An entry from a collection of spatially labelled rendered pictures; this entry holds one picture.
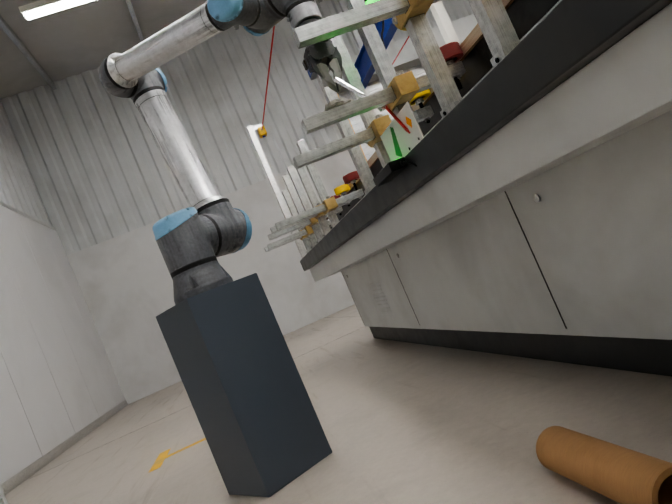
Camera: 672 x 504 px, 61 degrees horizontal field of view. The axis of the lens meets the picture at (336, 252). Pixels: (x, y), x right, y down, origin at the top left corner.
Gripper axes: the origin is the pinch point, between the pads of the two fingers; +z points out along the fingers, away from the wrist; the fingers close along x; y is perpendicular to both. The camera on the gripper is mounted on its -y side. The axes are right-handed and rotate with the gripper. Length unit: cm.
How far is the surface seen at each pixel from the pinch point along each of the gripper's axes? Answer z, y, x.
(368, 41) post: -2.2, -18.0, -6.4
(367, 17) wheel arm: 4.2, -46.7, 3.8
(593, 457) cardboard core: 90, -68, 8
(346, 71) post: -5.5, 7.0, -6.8
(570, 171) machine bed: 48, -40, -28
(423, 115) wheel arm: 15.7, 3.1, -21.6
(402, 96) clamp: 15.6, -24.5, -6.0
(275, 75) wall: -297, 753, -157
